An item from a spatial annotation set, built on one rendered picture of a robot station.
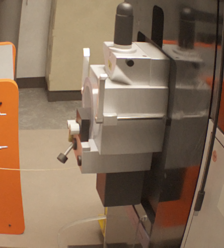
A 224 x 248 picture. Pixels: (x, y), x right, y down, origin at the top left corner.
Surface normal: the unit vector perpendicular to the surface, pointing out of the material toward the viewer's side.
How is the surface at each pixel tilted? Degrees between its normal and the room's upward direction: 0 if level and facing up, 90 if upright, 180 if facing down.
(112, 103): 90
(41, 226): 0
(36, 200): 0
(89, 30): 90
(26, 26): 90
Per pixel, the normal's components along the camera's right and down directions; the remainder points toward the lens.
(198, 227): -0.97, 0.02
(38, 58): 0.22, 0.40
